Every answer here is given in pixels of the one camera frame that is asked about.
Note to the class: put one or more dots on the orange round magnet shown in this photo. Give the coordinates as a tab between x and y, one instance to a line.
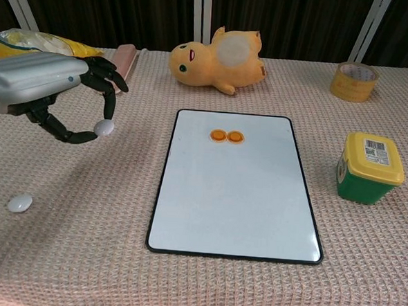
234	137
218	136

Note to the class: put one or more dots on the yellow snack bag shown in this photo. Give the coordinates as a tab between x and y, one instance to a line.
75	49

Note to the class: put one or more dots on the yellow plush toy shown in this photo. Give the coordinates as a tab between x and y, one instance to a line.
213	63

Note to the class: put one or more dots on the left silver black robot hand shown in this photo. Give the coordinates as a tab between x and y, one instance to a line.
32	76

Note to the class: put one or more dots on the white round magnet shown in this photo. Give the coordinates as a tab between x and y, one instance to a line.
104	127
20	203

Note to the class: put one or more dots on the yellow tape roll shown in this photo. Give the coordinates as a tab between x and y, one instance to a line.
354	87

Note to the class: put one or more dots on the white magnetic board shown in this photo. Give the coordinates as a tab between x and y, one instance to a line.
239	197

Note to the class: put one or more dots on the pink pencil case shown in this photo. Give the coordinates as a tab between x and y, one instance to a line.
126	56

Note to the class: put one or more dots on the green container with yellow lid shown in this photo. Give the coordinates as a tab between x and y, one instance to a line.
369	170

